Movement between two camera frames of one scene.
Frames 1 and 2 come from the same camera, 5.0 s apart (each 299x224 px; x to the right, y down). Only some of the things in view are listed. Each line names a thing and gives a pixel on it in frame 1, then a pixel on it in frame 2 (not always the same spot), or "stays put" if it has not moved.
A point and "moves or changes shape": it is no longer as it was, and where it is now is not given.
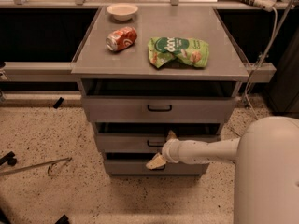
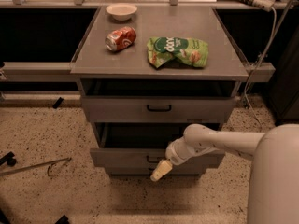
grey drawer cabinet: [145, 71] stays put
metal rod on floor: [36, 165] stays put
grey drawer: [149, 137] moves or changes shape
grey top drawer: [154, 101] stays put
